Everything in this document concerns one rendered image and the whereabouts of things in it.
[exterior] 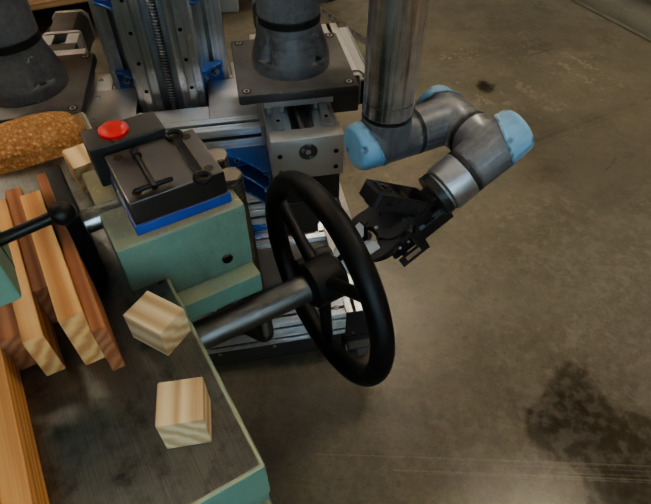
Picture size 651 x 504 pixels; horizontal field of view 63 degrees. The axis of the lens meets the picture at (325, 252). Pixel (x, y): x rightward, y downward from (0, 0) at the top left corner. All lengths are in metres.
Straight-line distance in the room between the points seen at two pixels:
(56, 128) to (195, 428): 0.48
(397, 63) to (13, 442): 0.59
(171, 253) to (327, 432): 0.97
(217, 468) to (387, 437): 1.02
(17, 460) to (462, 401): 1.23
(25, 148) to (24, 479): 0.45
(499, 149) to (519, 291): 1.04
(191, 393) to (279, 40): 0.72
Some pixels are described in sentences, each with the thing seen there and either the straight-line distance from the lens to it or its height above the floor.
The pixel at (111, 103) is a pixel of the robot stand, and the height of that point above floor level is 0.73.
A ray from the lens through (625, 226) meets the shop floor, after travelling 2.18.
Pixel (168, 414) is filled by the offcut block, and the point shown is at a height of 0.94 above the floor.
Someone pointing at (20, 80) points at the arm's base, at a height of 0.86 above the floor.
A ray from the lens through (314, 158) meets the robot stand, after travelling 1.00.
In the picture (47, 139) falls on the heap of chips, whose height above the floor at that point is 0.92.
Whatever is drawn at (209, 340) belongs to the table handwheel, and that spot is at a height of 0.82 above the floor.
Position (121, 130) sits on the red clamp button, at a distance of 0.58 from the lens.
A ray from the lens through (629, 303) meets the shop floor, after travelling 1.93.
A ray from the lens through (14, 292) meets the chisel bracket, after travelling 0.47.
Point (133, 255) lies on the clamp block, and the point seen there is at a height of 0.95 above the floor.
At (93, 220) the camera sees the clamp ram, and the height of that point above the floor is 0.96.
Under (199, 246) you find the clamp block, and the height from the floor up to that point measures 0.93.
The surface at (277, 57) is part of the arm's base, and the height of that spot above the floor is 0.86.
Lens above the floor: 1.33
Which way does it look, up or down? 47 degrees down
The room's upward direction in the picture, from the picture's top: straight up
